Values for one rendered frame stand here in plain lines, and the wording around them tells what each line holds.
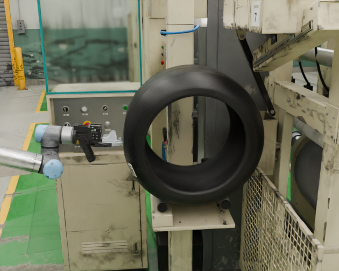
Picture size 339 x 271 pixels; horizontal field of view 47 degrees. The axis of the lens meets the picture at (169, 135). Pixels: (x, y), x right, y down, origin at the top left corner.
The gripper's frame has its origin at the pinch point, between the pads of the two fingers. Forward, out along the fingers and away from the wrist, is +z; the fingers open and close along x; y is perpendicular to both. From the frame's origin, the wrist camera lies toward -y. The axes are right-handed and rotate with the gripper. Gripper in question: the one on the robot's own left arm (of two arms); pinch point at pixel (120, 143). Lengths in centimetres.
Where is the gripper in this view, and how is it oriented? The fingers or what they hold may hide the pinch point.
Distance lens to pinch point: 170.6
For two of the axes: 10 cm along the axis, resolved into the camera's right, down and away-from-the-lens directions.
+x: -0.7, -3.0, 9.5
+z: 9.9, 0.7, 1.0
